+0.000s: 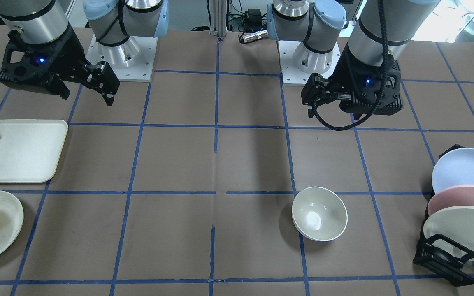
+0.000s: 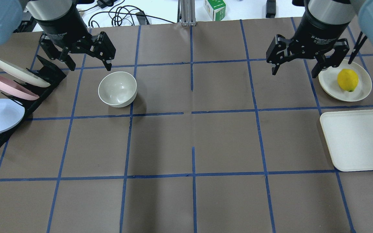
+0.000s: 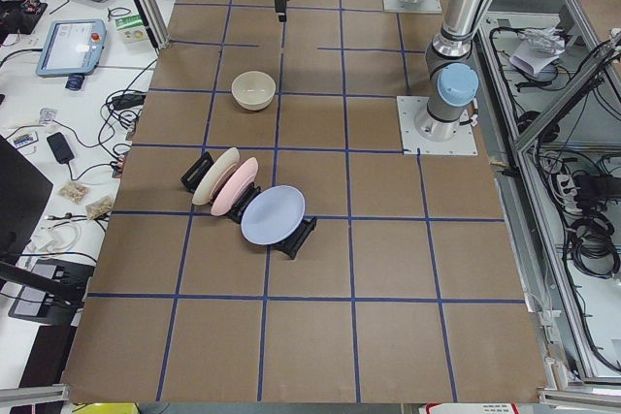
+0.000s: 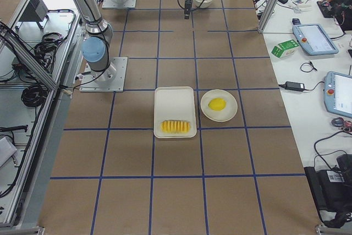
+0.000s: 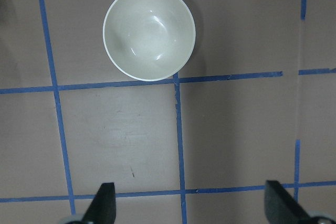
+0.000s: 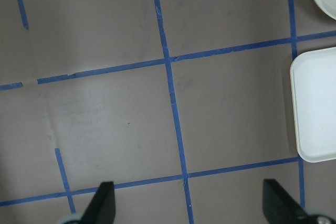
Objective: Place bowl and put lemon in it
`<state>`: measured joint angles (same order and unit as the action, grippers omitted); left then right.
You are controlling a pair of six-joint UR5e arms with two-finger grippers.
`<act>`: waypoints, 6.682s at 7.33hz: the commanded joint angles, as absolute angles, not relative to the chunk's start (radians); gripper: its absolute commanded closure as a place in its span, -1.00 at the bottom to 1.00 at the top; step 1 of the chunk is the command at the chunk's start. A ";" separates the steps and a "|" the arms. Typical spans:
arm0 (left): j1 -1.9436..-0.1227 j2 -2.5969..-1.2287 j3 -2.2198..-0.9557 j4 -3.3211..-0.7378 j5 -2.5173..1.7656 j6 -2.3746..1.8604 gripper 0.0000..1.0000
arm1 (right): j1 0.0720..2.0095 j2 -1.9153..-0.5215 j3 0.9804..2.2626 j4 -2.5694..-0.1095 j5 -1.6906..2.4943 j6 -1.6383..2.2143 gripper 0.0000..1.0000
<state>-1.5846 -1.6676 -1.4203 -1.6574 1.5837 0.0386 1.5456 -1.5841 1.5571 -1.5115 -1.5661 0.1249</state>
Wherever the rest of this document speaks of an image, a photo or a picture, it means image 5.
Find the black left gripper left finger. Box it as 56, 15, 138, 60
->
81, 183, 116, 224

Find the white ceramic bowl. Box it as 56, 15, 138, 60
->
102, 0, 196, 82

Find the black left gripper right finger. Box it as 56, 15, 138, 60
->
264, 180, 336, 224

